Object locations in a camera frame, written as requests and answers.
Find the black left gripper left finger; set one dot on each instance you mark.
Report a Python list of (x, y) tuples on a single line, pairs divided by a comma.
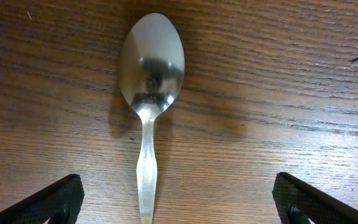
[(60, 202)]

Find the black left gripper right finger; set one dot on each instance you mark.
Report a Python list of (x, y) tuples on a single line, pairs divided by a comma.
[(298, 202)]

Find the small metal teaspoon far left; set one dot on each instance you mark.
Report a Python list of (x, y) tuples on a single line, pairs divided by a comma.
[(152, 70)]

